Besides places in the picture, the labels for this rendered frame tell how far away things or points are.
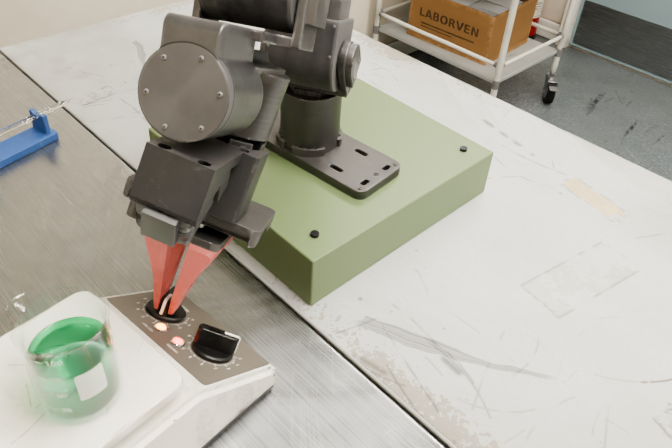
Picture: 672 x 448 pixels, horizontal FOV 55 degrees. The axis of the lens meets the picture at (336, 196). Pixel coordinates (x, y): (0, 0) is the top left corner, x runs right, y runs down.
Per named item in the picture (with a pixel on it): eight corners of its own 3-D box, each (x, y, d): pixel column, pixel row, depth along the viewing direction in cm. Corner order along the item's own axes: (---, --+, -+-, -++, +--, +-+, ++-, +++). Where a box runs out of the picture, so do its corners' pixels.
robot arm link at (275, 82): (240, 162, 43) (276, 63, 41) (165, 128, 43) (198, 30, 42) (272, 151, 49) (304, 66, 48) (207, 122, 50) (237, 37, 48)
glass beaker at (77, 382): (144, 373, 42) (126, 288, 37) (96, 444, 38) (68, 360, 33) (66, 348, 43) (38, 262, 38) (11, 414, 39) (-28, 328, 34)
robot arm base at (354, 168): (368, 133, 57) (413, 105, 61) (218, 57, 67) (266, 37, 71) (360, 202, 62) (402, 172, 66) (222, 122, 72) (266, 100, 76)
